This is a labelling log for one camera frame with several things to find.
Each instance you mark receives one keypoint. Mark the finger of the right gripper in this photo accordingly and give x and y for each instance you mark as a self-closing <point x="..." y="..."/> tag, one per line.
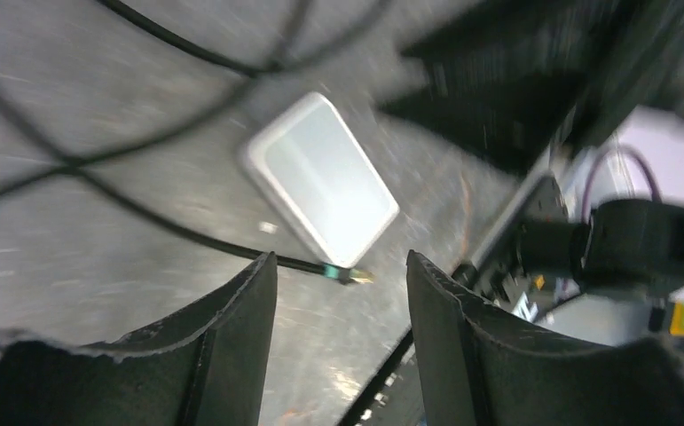
<point x="507" y="79"/>

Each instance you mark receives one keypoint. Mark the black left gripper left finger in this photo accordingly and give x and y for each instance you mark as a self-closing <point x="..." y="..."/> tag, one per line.
<point x="204" y="364"/>

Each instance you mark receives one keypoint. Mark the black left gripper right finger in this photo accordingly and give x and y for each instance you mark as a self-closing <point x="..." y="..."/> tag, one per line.
<point x="480" y="365"/>

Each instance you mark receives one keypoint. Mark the white plastic box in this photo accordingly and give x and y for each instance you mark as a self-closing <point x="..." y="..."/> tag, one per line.
<point x="310" y="167"/>

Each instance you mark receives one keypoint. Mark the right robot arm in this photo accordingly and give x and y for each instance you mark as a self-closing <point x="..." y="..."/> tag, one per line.
<point x="625" y="250"/>

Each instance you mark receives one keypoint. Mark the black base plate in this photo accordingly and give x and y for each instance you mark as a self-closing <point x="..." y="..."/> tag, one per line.
<point x="393" y="394"/>

